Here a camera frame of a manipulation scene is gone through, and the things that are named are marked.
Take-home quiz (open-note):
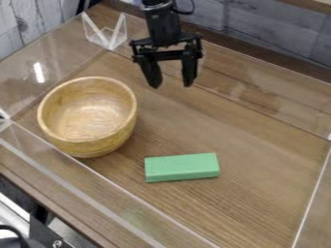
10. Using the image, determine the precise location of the black cable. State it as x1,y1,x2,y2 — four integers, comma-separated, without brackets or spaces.
0,224,30,248

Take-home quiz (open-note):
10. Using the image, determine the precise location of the clear acrylic corner bracket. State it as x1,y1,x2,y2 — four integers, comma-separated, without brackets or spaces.
81,13,128,50

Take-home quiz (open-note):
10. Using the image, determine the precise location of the black metal bracket with bolt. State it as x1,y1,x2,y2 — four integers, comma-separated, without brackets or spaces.
28,215,74,248

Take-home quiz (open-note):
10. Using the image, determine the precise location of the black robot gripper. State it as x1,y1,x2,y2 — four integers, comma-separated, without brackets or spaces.
129,0,202,88

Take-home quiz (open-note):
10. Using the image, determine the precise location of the round wooden bowl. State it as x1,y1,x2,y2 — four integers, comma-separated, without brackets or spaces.
36,77,137,158

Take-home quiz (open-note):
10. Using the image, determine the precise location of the green rectangular block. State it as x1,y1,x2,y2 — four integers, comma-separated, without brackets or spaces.
144,153,220,183

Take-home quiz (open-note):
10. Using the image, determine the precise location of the clear acrylic tray wall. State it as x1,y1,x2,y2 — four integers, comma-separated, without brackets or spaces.
0,17,331,248

